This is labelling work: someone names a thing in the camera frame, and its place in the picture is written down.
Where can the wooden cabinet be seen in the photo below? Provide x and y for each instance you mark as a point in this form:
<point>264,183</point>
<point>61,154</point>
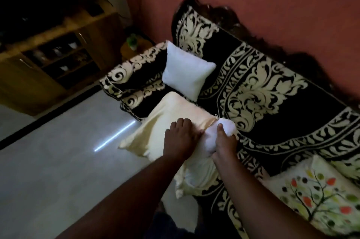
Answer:
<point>31,84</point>

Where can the dark carved wooden sofa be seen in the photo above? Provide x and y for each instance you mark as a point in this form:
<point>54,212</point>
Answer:
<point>303,63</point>

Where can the green object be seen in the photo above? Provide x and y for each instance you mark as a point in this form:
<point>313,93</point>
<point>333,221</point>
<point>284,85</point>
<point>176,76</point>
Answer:
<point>131,41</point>

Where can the white square pillow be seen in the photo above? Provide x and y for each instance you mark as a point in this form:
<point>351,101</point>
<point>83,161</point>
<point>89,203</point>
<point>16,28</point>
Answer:
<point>187,71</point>

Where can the person's right hand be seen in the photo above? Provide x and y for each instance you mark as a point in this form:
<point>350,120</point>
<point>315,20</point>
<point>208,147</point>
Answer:
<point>225,146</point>

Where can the tree print cushion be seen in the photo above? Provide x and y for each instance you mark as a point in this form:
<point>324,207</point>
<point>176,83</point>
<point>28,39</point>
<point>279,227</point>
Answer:
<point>317,193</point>

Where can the dark television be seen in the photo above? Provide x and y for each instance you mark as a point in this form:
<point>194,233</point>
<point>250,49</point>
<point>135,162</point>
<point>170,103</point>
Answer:
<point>31,0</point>

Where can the person's left fingers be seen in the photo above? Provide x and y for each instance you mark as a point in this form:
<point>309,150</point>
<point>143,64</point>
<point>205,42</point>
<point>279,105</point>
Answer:
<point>181,124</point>

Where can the row of small shelf ornaments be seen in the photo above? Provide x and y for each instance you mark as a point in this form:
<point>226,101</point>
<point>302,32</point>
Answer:
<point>60,56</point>

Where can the white pillow insert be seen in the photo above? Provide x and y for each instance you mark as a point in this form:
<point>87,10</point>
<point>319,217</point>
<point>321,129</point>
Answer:
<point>201,167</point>

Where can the person's left hand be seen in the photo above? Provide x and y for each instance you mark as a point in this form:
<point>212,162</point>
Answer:
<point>180,142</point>

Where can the small wooden side table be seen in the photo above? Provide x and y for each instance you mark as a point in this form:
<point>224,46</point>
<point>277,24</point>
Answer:
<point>139,47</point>

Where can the cream pillow cover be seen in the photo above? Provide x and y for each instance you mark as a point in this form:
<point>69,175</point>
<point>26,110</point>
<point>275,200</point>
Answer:
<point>160,123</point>

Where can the black cream patterned sofa cover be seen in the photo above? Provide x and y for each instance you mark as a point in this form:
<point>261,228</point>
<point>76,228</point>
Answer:
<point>270,101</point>

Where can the person's left forearm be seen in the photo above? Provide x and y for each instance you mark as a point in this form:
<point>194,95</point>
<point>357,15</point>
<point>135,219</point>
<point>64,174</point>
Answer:
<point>132,202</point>

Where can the person's right forearm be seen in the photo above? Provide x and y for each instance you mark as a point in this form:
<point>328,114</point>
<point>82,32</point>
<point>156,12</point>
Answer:
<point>261,205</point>

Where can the person's right thumb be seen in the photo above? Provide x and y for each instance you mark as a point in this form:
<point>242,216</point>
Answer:
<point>220,132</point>

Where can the person's blue trousers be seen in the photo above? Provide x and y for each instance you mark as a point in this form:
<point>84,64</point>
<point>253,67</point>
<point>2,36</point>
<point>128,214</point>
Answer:
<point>171,226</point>

